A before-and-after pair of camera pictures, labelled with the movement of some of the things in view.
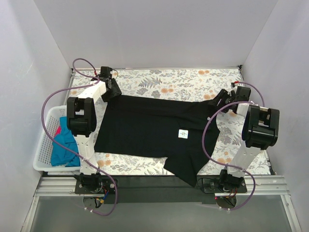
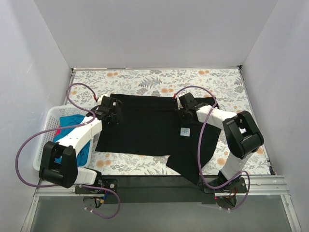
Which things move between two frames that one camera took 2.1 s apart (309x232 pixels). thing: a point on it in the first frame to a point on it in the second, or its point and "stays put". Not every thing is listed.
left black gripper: (112, 88) to (115, 115)
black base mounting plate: (161, 190) stays put
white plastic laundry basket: (42, 161) stays put
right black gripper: (222, 97) to (184, 115)
